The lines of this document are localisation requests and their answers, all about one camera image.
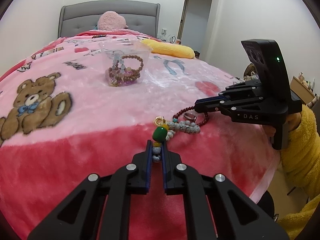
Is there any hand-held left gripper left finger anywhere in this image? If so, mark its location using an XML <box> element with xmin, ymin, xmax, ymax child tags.
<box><xmin>27</xmin><ymin>140</ymin><xmax>153</xmax><ymax>240</ymax></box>

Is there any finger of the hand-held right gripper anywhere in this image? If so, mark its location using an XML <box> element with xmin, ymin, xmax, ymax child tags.
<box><xmin>194</xmin><ymin>96</ymin><xmax>264</xmax><ymax>117</ymax></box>
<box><xmin>219</xmin><ymin>80</ymin><xmax>263</xmax><ymax>98</ymax></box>

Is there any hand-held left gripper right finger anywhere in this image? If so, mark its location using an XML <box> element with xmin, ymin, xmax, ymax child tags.
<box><xmin>161</xmin><ymin>141</ymin><xmax>290</xmax><ymax>240</ymax></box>

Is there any dark red bead bracelet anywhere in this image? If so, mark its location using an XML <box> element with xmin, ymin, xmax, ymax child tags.
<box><xmin>172</xmin><ymin>106</ymin><xmax>209</xmax><ymax>127</ymax></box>

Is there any white speckled bead bracelet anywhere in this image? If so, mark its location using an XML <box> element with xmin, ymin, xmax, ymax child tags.
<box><xmin>151</xmin><ymin>119</ymin><xmax>201</xmax><ymax>163</ymax></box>

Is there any brown wooden bead bracelet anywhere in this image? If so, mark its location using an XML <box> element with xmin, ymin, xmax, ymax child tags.
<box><xmin>121</xmin><ymin>54</ymin><xmax>145</xmax><ymax>80</ymax></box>

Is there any clear plastic container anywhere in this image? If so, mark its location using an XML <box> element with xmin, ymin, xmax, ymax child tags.
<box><xmin>99</xmin><ymin>40</ymin><xmax>153</xmax><ymax>87</ymax></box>

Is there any tiger eye bead bracelet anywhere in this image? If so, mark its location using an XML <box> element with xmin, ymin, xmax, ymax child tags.
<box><xmin>108</xmin><ymin>66</ymin><xmax>125</xmax><ymax>83</ymax></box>

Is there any light blue bead bracelet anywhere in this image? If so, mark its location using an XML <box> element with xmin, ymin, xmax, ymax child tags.
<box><xmin>110</xmin><ymin>51</ymin><xmax>127</xmax><ymax>72</ymax></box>

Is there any person's right forearm yellow sleeve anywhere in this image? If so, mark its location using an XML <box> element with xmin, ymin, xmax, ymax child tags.
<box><xmin>279</xmin><ymin>104</ymin><xmax>320</xmax><ymax>178</ymax></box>

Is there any person's right hand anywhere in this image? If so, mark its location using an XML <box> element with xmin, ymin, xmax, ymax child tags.
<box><xmin>285</xmin><ymin>112</ymin><xmax>303</xmax><ymax>132</ymax></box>

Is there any wooden cabinet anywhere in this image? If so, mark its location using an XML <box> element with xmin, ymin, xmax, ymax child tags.
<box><xmin>291</xmin><ymin>76</ymin><xmax>318</xmax><ymax>105</ymax></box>

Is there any yellow plush pillow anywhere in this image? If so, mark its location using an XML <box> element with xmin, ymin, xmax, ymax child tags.
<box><xmin>141</xmin><ymin>39</ymin><xmax>195</xmax><ymax>60</ymax></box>

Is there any white nightstand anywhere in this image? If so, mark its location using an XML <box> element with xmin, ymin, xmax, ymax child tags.
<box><xmin>160</xmin><ymin>36</ymin><xmax>184</xmax><ymax>45</ymax></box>

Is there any pink printed blanket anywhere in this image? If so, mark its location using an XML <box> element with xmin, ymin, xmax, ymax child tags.
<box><xmin>0</xmin><ymin>29</ymin><xmax>280</xmax><ymax>240</ymax></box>

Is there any wooden door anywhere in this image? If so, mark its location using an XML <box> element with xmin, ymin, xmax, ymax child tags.
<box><xmin>178</xmin><ymin>0</ymin><xmax>190</xmax><ymax>42</ymax></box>

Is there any pink plush toy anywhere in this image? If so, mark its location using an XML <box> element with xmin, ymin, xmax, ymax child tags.
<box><xmin>97</xmin><ymin>11</ymin><xmax>129</xmax><ymax>30</ymax></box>

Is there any grey padded headboard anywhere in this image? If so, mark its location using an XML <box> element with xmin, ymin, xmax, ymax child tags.
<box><xmin>58</xmin><ymin>0</ymin><xmax>161</xmax><ymax>39</ymax></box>

